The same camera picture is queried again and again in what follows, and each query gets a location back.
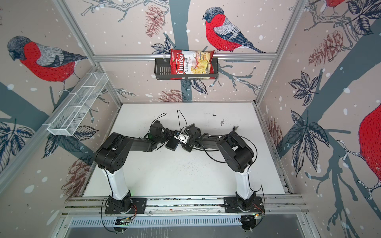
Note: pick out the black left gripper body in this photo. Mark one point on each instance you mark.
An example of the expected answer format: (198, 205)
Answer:
(165, 136)

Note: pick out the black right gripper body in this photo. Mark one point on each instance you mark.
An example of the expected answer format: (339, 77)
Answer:
(189, 145)

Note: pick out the black network switch box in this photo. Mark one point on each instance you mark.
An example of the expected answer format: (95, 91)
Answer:
(172, 144)

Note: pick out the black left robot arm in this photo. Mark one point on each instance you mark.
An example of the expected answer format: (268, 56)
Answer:
(113, 153)

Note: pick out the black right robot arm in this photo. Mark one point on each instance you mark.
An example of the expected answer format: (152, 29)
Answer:
(235, 152)

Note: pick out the red cassava chips bag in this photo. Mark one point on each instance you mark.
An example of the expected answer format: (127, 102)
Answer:
(191, 62)

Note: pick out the black wall basket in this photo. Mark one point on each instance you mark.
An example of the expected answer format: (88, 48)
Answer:
(163, 71)

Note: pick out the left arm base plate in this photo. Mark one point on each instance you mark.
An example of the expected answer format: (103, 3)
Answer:
(126, 206)

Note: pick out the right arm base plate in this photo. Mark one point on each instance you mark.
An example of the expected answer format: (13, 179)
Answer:
(237, 204)

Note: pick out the white wire mesh shelf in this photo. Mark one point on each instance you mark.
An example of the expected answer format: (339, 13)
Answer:
(80, 101)

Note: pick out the aluminium mounting rail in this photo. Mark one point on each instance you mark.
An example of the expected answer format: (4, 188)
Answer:
(184, 205)

